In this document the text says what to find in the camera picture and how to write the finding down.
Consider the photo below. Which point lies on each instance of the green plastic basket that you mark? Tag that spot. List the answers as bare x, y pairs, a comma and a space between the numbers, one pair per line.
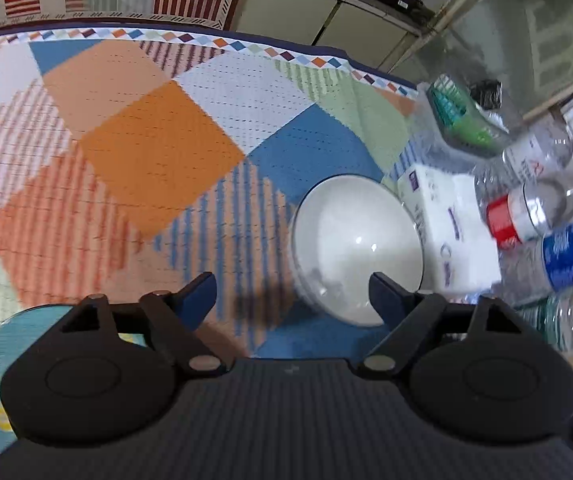
461, 120

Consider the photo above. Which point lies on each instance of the glass door panel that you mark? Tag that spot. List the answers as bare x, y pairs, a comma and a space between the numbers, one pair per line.
516, 25

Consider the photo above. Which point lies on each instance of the white bowl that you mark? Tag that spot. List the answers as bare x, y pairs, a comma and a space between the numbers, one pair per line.
356, 240

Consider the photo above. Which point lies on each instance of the green label water bottle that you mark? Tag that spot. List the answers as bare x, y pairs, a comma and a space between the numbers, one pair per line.
566, 315

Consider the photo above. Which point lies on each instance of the patchwork tablecloth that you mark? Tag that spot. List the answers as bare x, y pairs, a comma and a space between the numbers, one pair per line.
141, 135

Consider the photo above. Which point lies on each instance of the cream base cabinet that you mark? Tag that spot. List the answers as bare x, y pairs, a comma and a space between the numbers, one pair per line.
316, 20

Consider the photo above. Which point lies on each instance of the white cap clear bottle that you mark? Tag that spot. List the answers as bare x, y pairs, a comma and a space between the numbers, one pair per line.
531, 157

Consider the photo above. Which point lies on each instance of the blue label water bottle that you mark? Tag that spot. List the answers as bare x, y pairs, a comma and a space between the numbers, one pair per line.
566, 255

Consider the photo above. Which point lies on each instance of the red cap water bottle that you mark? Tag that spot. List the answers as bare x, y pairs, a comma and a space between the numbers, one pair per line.
506, 220

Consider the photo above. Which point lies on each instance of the small black object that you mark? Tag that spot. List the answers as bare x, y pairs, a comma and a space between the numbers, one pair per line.
486, 95

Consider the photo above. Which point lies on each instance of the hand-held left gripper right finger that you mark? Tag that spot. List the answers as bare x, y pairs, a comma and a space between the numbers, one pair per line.
389, 297

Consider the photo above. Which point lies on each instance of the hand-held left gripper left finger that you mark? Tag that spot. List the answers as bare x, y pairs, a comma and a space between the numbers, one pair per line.
199, 292

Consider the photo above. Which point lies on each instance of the white tissue box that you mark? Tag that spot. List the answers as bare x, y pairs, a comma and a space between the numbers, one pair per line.
456, 210

